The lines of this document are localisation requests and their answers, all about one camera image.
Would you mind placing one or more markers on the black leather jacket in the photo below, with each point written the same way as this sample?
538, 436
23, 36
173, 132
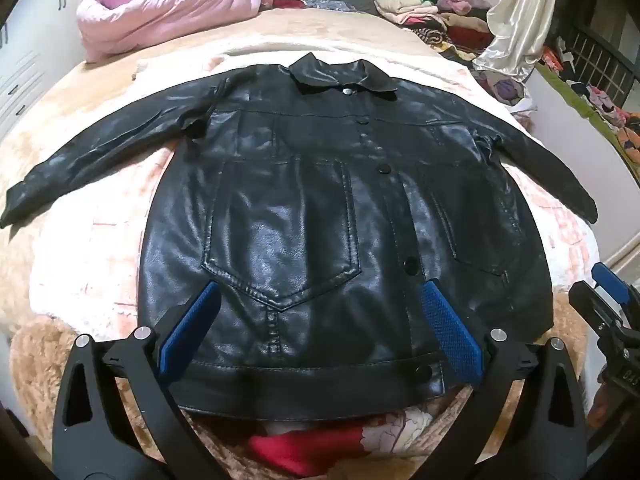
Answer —
300, 220

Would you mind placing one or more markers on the pile of folded clothes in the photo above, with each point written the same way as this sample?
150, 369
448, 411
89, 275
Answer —
425, 10

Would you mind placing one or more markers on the white wardrobe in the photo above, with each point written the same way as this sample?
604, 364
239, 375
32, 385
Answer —
30, 60

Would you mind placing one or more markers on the floral cloth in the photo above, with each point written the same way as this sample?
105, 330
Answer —
400, 430

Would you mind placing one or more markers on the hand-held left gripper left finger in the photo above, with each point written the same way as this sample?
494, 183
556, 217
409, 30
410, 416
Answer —
187, 325

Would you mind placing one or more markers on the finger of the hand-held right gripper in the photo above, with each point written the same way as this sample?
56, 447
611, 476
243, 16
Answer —
607, 280
595, 310

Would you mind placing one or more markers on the cream satin cloth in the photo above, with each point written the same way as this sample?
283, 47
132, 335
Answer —
520, 15

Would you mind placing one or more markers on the pink quilt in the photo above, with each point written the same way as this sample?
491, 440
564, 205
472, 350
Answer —
165, 5

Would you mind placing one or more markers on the floral bag of clothes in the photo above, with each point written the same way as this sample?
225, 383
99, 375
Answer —
505, 87

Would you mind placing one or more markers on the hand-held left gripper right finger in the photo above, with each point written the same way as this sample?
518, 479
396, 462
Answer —
450, 330

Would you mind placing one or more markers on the red cloth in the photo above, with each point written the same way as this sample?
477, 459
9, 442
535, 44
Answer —
300, 447

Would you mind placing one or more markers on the green cloth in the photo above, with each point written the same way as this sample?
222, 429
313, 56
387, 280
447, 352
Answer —
575, 95

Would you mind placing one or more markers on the blue patterned cloth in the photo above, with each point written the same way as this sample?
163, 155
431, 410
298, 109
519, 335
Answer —
330, 5

